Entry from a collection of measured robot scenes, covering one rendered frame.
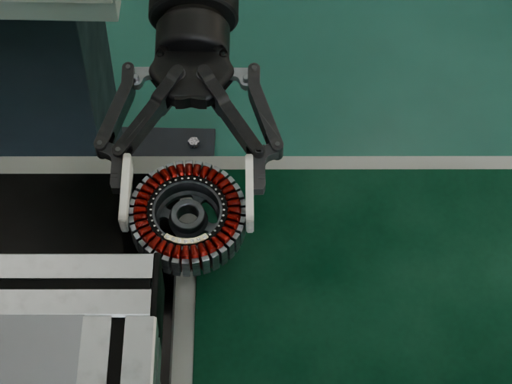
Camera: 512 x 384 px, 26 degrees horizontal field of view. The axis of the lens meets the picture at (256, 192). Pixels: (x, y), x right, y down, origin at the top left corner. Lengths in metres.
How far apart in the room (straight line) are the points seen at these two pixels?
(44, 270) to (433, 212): 0.57
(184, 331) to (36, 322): 0.42
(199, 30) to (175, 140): 1.06
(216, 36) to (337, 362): 0.34
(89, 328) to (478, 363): 0.50
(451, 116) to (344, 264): 1.15
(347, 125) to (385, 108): 0.09
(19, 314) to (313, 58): 1.69
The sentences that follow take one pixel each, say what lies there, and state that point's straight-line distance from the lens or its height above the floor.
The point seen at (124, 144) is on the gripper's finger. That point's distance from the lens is 1.07.
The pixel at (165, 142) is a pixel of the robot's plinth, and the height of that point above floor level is 0.02.
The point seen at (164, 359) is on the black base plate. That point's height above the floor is 0.77.
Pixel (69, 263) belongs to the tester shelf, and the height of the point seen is 1.12.
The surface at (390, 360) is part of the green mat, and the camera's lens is 1.07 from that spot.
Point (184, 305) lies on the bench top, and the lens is 1.09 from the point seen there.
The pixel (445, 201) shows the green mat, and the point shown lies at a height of 0.75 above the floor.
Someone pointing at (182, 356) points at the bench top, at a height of 0.75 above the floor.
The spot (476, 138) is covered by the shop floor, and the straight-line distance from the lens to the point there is 2.21.
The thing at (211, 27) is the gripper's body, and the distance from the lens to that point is 1.10.
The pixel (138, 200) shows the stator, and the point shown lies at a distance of 1.06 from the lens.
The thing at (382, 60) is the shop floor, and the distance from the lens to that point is 2.31.
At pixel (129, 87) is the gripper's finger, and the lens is 1.10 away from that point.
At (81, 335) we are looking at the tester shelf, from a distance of 0.66.
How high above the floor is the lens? 1.69
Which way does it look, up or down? 54 degrees down
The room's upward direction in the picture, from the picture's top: straight up
